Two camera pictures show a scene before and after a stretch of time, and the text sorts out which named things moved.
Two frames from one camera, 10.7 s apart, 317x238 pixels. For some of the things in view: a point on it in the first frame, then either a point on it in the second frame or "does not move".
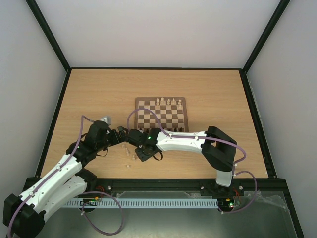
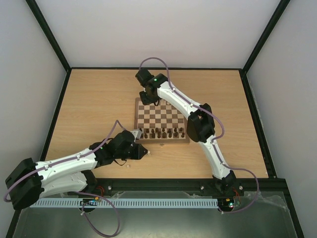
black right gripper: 132,136 to 146,98
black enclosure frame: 193,185 does not move
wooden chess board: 171,111 does not move
